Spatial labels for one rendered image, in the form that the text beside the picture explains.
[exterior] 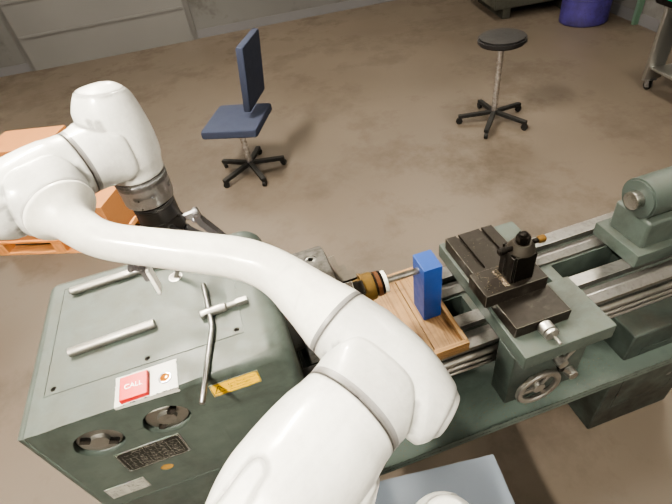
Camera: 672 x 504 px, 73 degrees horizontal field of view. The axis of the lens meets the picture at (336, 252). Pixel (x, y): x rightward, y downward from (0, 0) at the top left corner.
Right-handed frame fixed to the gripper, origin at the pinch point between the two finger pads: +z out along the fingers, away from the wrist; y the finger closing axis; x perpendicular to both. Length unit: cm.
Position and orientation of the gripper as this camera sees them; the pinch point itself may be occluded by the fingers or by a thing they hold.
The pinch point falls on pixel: (190, 276)
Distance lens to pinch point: 101.8
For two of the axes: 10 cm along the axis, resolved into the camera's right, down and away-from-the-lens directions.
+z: 1.3, 7.3, 6.7
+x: -3.0, -6.2, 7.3
